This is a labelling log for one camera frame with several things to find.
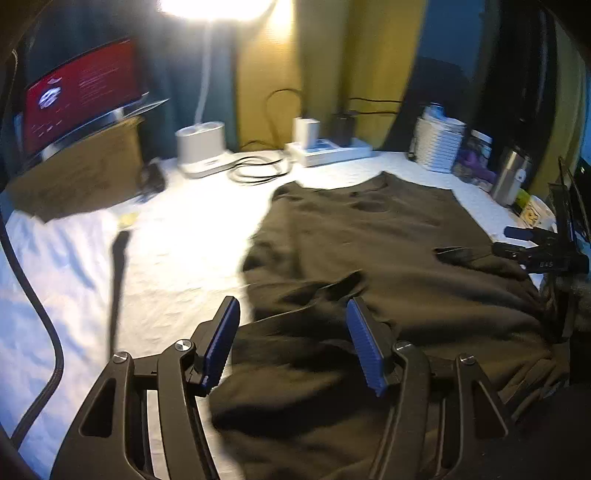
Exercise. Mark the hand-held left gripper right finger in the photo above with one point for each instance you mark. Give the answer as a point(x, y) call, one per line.
point(364, 346)

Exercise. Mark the dark olive t-shirt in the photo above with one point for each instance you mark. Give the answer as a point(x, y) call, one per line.
point(369, 230)

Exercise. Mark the black chair backrest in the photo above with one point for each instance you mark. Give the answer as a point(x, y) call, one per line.
point(429, 83)

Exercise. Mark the cream printed mug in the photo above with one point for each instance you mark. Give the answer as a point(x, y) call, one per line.
point(535, 214)

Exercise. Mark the white plastic basket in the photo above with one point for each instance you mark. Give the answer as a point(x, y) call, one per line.
point(434, 147)

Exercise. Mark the clear jar with dark lid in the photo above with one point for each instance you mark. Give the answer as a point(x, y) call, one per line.
point(480, 138)

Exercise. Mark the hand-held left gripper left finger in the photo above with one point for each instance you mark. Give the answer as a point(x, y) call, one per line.
point(221, 341)

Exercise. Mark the person's dark clothing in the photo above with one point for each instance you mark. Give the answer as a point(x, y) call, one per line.
point(554, 438)

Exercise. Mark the purple crumpled item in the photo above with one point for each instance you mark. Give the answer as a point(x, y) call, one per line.
point(473, 166)

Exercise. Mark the dark hanging garment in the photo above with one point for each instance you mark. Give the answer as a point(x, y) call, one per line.
point(517, 69)

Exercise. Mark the yellow curtain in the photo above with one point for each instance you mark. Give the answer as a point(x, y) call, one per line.
point(323, 55)

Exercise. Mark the yellow green item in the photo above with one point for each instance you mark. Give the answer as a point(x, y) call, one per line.
point(522, 199)

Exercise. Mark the black charger block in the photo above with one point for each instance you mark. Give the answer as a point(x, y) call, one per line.
point(344, 129)

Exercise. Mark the small pale yellow item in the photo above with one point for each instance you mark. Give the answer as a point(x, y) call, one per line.
point(128, 219)

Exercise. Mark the white power strip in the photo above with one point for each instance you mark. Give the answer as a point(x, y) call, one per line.
point(332, 154)

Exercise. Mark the white charger block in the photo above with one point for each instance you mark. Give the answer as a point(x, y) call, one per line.
point(307, 131)

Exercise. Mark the brown cardboard box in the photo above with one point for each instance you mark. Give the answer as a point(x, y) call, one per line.
point(78, 175)

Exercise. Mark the stainless steel tumbler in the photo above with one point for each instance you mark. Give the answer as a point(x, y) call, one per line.
point(510, 177)

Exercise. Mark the white desk lamp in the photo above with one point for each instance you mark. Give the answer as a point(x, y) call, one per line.
point(201, 147)

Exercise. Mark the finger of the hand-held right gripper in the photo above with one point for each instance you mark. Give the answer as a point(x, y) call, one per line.
point(508, 253)
point(517, 232)

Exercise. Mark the crumpled plastic packaging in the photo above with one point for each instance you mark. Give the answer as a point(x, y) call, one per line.
point(438, 113)

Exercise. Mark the teal curtain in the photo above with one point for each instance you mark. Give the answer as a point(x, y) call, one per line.
point(184, 60)

